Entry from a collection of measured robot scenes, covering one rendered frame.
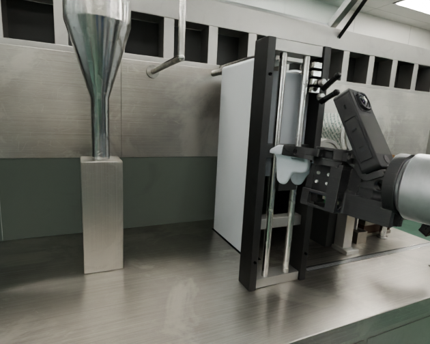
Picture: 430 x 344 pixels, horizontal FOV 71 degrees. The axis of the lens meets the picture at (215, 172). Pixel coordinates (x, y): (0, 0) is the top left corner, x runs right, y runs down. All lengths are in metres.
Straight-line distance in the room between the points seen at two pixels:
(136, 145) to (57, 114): 0.24
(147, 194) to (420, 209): 0.83
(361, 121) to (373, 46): 1.17
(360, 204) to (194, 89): 0.76
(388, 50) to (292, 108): 0.99
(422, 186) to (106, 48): 0.62
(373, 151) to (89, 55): 0.57
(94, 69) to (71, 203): 0.46
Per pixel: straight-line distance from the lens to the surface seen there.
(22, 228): 1.06
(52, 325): 0.67
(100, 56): 0.72
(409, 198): 0.37
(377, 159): 0.40
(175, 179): 1.05
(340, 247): 1.01
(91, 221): 0.76
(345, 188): 0.42
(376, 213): 0.40
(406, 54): 1.74
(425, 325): 1.00
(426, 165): 0.37
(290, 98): 0.70
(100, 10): 0.72
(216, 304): 0.68
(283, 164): 0.47
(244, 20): 1.17
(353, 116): 0.42
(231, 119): 0.91
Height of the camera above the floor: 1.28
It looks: 11 degrees down
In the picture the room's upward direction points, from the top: 3 degrees clockwise
